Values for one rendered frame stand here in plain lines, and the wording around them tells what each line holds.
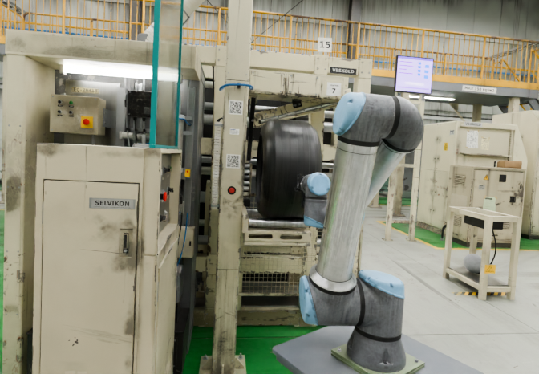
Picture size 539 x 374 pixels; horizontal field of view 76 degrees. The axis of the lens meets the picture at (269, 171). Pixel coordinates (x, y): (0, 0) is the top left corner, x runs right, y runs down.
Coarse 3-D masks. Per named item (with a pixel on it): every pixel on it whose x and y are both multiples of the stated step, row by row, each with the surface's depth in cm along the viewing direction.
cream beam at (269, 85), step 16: (256, 80) 213; (272, 80) 215; (288, 80) 216; (304, 80) 217; (320, 80) 218; (336, 80) 220; (272, 96) 223; (288, 96) 220; (304, 96) 218; (320, 96) 219; (336, 96) 220
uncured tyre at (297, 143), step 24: (288, 120) 192; (264, 144) 181; (288, 144) 175; (312, 144) 177; (264, 168) 177; (288, 168) 172; (312, 168) 174; (264, 192) 177; (288, 192) 174; (264, 216) 191; (288, 216) 186
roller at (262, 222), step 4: (248, 220) 184; (252, 220) 184; (256, 220) 185; (260, 220) 185; (264, 220) 185; (268, 220) 186; (272, 220) 186; (276, 220) 186; (280, 220) 187; (284, 220) 187; (288, 220) 187; (292, 220) 188; (296, 220) 188; (300, 220) 188; (248, 224) 184; (252, 224) 184; (256, 224) 184; (260, 224) 185; (264, 224) 185; (268, 224) 185; (272, 224) 185; (276, 224) 186; (280, 224) 186; (284, 224) 186; (288, 224) 186; (292, 224) 187; (296, 224) 187; (300, 224) 187; (304, 224) 188
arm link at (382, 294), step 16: (368, 272) 118; (368, 288) 111; (384, 288) 108; (400, 288) 110; (368, 304) 108; (384, 304) 108; (400, 304) 110; (368, 320) 109; (384, 320) 108; (400, 320) 111; (384, 336) 109
